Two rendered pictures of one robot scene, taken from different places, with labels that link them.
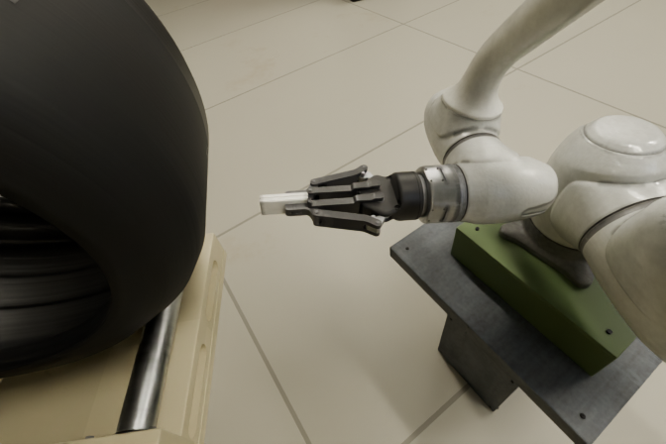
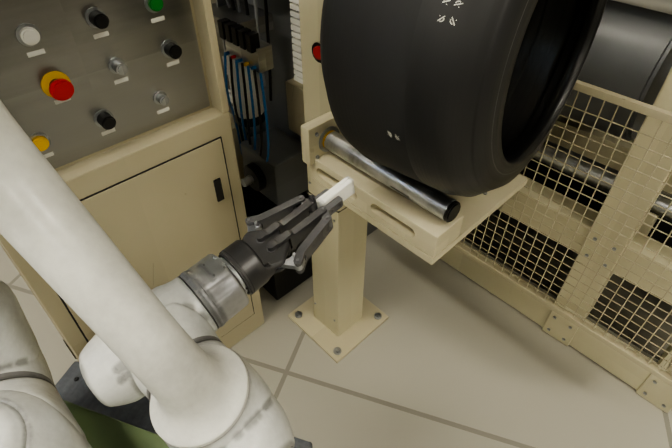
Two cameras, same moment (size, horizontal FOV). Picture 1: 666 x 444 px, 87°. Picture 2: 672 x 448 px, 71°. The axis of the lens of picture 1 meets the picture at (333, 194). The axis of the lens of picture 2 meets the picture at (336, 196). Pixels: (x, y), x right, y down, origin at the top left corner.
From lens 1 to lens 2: 0.83 m
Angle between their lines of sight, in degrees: 84
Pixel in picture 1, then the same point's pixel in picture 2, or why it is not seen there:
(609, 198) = (19, 384)
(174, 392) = (339, 167)
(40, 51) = not seen: outside the picture
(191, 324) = (369, 189)
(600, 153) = (16, 400)
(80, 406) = not seen: hidden behind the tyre
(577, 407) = (80, 382)
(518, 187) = not seen: hidden behind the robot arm
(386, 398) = not seen: outside the picture
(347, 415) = (318, 431)
